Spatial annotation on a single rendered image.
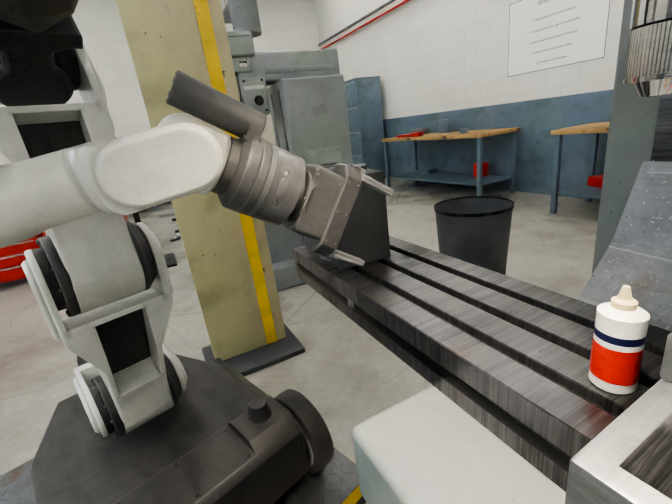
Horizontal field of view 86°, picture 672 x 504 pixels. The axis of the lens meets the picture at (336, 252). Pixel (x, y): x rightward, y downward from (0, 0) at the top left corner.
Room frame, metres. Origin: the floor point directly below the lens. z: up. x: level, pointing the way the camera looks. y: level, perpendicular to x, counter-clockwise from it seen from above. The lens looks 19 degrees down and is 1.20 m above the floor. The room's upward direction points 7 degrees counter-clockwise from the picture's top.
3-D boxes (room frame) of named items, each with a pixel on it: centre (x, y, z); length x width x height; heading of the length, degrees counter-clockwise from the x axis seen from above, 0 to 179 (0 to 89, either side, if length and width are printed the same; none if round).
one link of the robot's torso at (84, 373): (0.74, 0.53, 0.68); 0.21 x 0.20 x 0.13; 42
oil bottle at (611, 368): (0.30, -0.26, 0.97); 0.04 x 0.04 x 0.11
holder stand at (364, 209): (0.82, -0.03, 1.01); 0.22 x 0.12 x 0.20; 18
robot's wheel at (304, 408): (0.71, 0.15, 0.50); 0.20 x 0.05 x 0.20; 42
